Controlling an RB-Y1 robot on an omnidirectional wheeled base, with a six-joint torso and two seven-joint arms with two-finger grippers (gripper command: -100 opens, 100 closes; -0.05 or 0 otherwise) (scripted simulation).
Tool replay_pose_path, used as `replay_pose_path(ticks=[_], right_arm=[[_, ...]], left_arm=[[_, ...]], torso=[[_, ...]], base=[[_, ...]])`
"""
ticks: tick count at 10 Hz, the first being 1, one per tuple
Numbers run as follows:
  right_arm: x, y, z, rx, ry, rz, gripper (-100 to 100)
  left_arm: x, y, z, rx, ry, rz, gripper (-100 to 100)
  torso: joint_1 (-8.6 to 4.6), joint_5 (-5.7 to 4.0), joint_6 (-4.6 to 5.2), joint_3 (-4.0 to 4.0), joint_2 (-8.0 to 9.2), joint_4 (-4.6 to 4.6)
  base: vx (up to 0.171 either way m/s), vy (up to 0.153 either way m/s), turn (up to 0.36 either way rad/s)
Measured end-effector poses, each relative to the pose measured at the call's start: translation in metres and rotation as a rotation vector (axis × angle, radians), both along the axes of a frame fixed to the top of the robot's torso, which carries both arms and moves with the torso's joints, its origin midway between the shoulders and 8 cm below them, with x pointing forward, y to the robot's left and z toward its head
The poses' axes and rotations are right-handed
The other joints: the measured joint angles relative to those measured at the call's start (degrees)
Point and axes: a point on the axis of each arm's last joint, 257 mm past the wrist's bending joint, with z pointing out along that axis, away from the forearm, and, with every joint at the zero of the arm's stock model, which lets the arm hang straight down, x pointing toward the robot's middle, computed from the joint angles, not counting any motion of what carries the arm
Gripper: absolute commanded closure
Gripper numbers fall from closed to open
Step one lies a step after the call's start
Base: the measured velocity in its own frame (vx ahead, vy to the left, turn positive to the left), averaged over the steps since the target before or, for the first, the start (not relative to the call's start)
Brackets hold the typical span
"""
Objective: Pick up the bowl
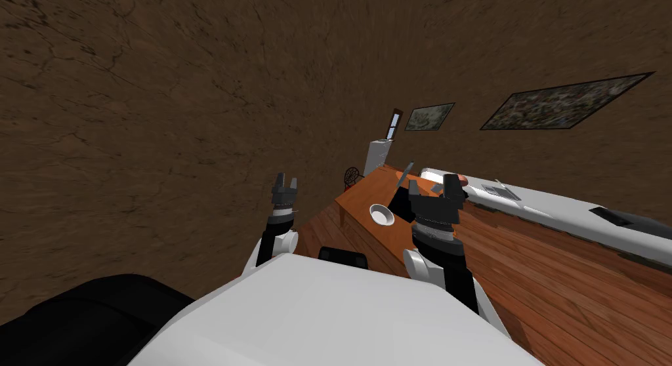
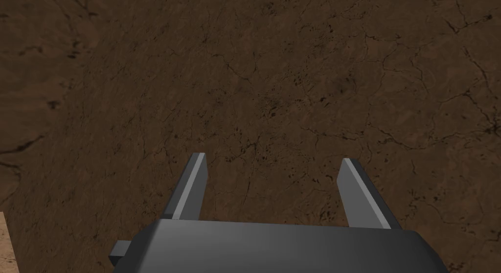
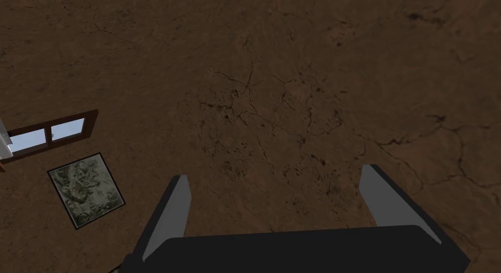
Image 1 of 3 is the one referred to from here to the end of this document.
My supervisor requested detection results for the dark red round-backed chair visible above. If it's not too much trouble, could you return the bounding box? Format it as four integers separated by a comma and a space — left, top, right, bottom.
343, 166, 365, 193

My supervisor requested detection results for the white cabinet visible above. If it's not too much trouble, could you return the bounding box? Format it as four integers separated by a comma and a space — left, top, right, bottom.
363, 138, 395, 178

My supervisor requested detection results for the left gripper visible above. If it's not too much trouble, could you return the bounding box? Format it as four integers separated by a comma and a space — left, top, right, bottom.
270, 172, 299, 212

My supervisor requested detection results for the long white counter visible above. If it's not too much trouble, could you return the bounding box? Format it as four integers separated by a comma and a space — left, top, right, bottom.
419, 167, 672, 268

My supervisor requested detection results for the narrow window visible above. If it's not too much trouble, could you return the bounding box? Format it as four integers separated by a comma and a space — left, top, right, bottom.
386, 108, 405, 142

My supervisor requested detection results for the black flat slab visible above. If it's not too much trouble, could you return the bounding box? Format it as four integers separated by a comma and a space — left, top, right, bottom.
387, 186, 417, 224

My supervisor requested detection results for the small dark-framed wall picture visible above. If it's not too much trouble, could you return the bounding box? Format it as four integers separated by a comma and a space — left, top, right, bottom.
404, 102, 456, 132

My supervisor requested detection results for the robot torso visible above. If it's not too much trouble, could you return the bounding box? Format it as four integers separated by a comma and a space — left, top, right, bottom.
127, 245, 545, 366

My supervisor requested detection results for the orange wooden table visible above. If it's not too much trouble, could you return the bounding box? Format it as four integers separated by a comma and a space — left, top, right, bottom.
335, 165, 465, 279

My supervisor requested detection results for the white bowl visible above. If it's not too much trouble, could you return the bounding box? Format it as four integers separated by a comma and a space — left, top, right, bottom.
369, 203, 396, 228

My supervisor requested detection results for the large dark-framed wall picture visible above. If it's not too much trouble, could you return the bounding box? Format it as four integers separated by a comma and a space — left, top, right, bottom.
479, 71, 656, 131

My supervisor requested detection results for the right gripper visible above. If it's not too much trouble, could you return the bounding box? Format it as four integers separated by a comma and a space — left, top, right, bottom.
408, 173, 467, 232

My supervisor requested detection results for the grey long blade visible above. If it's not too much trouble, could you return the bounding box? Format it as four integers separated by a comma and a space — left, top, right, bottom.
394, 161, 416, 193

